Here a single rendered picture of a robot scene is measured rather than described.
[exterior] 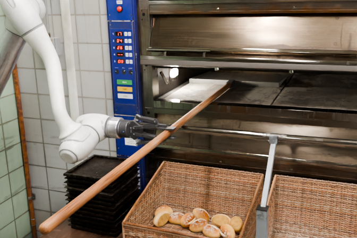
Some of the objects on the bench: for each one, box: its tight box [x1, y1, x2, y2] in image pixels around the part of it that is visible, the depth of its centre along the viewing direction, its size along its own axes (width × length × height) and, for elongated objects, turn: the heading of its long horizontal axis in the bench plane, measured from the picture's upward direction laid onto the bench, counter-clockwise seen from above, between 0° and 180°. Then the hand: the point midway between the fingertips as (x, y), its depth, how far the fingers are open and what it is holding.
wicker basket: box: [256, 174, 357, 238], centre depth 198 cm, size 49×56×28 cm
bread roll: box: [211, 214, 231, 227], centre depth 230 cm, size 6×10×7 cm
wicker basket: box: [122, 161, 265, 238], centre depth 220 cm, size 49×56×28 cm
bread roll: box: [155, 206, 173, 216], centre depth 241 cm, size 10×7×6 cm
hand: (167, 132), depth 184 cm, fingers closed on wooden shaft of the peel, 3 cm apart
